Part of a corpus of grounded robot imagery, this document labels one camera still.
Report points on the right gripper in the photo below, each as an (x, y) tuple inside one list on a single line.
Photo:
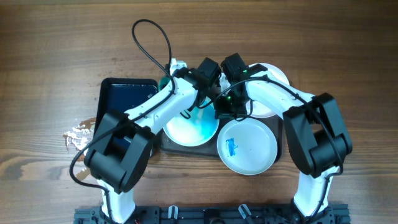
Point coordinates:
[(222, 112)]

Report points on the green yellow sponge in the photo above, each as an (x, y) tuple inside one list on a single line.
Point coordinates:
[(163, 82)]

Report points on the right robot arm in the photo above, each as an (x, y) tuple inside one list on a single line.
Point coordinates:
[(316, 134)]

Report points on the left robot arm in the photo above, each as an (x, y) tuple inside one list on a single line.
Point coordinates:
[(122, 144)]

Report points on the dark brown serving tray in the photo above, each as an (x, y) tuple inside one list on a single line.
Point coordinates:
[(209, 149)]

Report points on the black water tray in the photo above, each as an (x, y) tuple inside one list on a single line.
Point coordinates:
[(123, 94)]

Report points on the white plate bottom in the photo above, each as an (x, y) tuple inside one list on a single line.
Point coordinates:
[(248, 147)]

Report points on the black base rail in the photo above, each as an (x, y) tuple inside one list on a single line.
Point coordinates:
[(279, 213)]

